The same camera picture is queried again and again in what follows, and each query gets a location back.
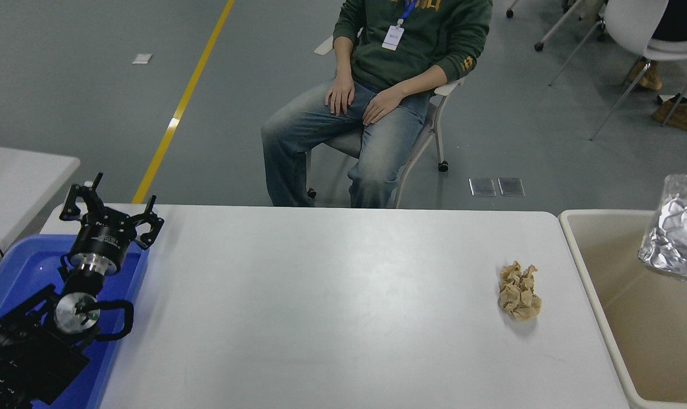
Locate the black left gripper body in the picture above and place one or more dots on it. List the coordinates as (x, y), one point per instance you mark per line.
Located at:
(101, 241)

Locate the silver foil tray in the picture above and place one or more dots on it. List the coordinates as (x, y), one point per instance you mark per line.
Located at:
(681, 233)

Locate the person's right forearm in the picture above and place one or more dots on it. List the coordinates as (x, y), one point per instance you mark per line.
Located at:
(343, 59)

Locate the person's left forearm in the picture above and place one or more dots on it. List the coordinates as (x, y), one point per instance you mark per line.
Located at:
(421, 83)

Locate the person's right hand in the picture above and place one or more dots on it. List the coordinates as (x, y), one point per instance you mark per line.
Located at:
(340, 97)

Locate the person's left hand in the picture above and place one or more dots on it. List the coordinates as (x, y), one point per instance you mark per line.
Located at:
(381, 108)

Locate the blue plastic tray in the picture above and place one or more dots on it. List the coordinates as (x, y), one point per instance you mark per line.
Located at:
(25, 267)

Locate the white side table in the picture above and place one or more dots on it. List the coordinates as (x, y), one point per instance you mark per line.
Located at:
(13, 187)

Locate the white wheeled chair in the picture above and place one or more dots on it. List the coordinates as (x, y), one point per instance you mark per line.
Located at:
(428, 133)

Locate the person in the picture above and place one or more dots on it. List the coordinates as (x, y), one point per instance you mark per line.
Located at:
(428, 40)
(681, 115)

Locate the metal floor plate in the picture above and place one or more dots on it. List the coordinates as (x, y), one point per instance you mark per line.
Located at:
(511, 187)
(482, 187)

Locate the crumpled tan paper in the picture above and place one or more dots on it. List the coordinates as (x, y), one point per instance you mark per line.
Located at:
(519, 295)

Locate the white wheeled chair legs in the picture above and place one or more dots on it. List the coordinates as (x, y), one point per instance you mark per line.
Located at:
(538, 46)

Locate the white shell chair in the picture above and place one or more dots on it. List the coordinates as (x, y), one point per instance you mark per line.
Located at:
(633, 23)

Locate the large pale plastic bin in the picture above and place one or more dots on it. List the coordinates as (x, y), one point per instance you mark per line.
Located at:
(661, 341)

